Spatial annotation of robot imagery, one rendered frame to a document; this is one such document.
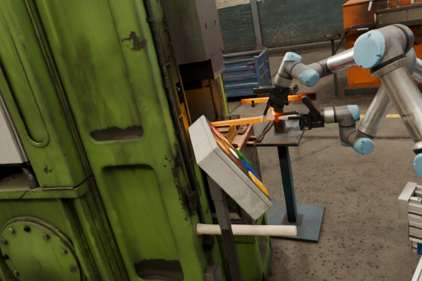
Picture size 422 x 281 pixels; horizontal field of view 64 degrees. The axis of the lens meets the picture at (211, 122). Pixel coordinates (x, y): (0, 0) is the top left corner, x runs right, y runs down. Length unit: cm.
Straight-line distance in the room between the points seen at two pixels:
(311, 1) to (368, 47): 811
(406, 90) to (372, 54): 15
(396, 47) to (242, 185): 66
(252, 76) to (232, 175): 453
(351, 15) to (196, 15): 380
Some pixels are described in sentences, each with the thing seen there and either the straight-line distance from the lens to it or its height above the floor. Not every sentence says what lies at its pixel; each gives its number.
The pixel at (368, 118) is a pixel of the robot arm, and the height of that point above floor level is 101.
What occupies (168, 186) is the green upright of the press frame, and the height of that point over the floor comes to 89.
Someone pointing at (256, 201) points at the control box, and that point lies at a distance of 111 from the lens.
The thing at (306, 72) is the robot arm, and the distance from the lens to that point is 153.
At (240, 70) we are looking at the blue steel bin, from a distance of 557.
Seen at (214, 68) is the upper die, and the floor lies 131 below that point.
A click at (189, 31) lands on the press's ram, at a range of 152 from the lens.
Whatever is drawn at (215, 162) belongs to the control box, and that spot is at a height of 115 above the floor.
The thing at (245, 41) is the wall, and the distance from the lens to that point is 994.
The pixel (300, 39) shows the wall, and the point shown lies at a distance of 948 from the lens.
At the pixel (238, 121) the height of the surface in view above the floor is 101.
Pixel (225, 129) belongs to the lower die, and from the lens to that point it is 172.
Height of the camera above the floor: 158
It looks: 19 degrees down
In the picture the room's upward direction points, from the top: 12 degrees counter-clockwise
